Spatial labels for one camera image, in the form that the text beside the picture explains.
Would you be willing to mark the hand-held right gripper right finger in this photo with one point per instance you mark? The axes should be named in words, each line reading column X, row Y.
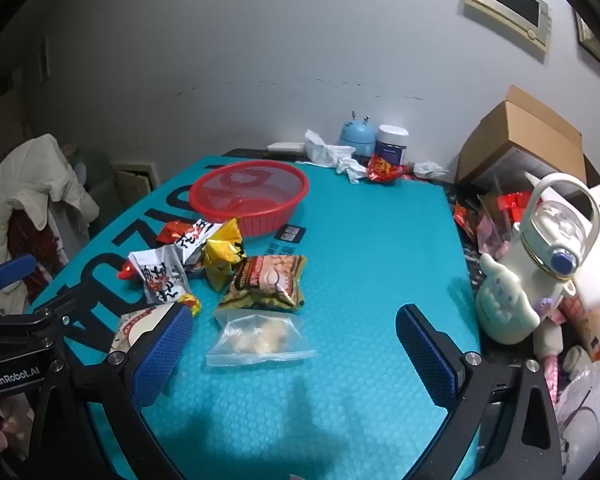
column 425, row 360

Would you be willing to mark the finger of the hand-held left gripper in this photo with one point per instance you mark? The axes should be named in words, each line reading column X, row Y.
column 12, row 270
column 30, row 322

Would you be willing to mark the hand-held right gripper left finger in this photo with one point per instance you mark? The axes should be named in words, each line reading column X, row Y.
column 162, row 355

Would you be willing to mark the round white snack packet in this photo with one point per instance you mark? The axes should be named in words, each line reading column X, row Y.
column 130, row 327

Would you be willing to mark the small orange snack packet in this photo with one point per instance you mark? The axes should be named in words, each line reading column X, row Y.
column 192, row 305

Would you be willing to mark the white red snack packet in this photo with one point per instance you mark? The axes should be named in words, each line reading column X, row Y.
column 157, row 275
column 195, row 240

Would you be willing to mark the clear zip bag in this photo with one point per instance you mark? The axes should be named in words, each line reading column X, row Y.
column 260, row 340

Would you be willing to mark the yellow snack packet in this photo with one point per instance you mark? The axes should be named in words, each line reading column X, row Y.
column 222, row 255

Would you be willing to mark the peanut snack packet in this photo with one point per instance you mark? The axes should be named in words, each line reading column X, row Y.
column 265, row 285

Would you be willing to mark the red plastic basket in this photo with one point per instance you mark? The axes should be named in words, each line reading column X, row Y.
column 260, row 215

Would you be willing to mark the person's left hand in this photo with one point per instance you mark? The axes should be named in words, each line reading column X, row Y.
column 2, row 432

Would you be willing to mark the white cloth with red print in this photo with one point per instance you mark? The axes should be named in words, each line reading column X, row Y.
column 35, row 245

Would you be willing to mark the white jacket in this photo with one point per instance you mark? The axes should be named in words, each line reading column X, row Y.
column 25, row 180

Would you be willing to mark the white plush toy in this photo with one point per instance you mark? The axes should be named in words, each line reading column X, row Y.
column 505, row 305

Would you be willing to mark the teal bubble mat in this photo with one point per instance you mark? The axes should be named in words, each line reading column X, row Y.
column 355, row 270

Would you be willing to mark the green cushion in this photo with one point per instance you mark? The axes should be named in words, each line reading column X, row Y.
column 97, row 175

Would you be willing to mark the shiny red packet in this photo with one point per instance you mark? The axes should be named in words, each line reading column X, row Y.
column 515, row 205

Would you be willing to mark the white water jug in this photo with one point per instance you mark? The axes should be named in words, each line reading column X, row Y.
column 555, row 230

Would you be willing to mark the white printed wrapper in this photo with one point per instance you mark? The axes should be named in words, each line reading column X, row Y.
column 430, row 169

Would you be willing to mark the red yellow print packet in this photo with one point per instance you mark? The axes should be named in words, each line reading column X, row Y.
column 385, row 169

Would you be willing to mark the small crumpled white tissue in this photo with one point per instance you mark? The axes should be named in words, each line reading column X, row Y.
column 352, row 170

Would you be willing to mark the white lid jar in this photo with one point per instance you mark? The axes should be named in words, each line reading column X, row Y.
column 391, row 147

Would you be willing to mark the large white tissue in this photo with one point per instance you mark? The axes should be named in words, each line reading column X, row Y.
column 325, row 150

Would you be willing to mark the blue deer humidifier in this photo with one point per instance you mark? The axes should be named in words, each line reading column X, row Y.
column 357, row 135

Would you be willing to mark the white flat box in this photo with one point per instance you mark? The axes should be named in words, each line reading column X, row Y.
column 285, row 147

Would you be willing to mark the cardboard box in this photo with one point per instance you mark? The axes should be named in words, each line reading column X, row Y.
column 525, row 130

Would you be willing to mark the framed picture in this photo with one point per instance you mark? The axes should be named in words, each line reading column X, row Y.
column 592, row 40

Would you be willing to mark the beige wall panel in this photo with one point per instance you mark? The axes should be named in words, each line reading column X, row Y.
column 130, row 182

